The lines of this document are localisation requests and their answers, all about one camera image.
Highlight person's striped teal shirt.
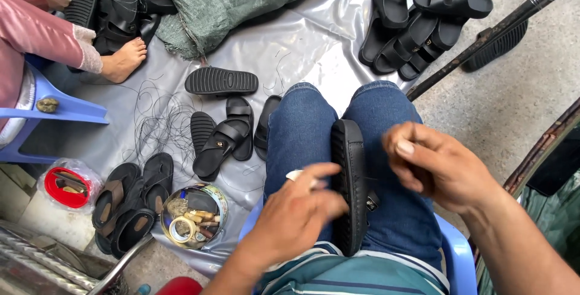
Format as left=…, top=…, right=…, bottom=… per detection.
left=254, top=241, right=450, bottom=295

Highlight clear plastic bag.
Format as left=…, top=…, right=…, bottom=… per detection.
left=36, top=157, right=106, bottom=215

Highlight roll of clear tape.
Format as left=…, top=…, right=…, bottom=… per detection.
left=168, top=215, right=198, bottom=244

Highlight grey plastic floor sheet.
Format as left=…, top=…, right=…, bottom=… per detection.
left=18, top=0, right=433, bottom=280

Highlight tangle of black thread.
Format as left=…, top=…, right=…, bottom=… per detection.
left=119, top=50, right=293, bottom=182

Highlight person's right hand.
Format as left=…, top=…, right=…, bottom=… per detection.
left=382, top=121, right=500, bottom=216

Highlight small white tool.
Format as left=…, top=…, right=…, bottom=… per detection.
left=285, top=169, right=318, bottom=190

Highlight black sandal ribbed sole up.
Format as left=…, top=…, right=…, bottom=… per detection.
left=461, top=19, right=529, bottom=73
left=190, top=111, right=218, bottom=156
left=184, top=66, right=259, bottom=96

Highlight small brown stone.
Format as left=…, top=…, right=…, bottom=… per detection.
left=36, top=98, right=60, bottom=114

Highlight black sandal brown insole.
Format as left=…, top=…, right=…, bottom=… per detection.
left=92, top=162, right=142, bottom=231
left=141, top=152, right=175, bottom=218
left=110, top=207, right=157, bottom=260
left=94, top=182, right=146, bottom=256

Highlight black sandal with stitched sole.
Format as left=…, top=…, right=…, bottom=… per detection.
left=330, top=119, right=381, bottom=258

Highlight wooden tool handles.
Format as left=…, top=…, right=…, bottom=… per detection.
left=183, top=210, right=222, bottom=240

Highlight black strap sandal gold tag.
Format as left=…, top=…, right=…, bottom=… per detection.
left=192, top=120, right=251, bottom=183

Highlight green woven sack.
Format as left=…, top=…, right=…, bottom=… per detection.
left=154, top=0, right=341, bottom=61

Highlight person's left hand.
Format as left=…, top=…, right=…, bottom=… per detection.
left=244, top=162, right=350, bottom=268

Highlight black rubber block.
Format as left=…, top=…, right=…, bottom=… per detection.
left=186, top=190, right=218, bottom=214

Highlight person's blue jeans legs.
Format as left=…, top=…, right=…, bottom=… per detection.
left=264, top=80, right=444, bottom=271

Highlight blue plastic chair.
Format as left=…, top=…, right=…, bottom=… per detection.
left=0, top=53, right=110, bottom=164
left=237, top=195, right=478, bottom=295

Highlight rusty round rim tub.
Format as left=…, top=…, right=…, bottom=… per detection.
left=469, top=97, right=580, bottom=295

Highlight red round lid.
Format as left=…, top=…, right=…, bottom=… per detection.
left=43, top=166, right=92, bottom=209

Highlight pile of black buckle sandals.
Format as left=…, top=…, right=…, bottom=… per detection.
left=358, top=0, right=495, bottom=82

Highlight red rounded object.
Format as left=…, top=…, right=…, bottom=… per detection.
left=155, top=276, right=204, bottom=295

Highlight metal bar rack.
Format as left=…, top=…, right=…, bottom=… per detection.
left=0, top=220, right=130, bottom=295

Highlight long black pole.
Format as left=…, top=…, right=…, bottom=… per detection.
left=406, top=0, right=580, bottom=102

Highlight heap of unfinished black sandals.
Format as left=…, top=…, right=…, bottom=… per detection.
left=63, top=0, right=178, bottom=56

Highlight chrome metal tube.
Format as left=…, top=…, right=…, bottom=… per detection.
left=85, top=233, right=156, bottom=295

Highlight round metal tin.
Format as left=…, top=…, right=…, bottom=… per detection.
left=159, top=182, right=229, bottom=251

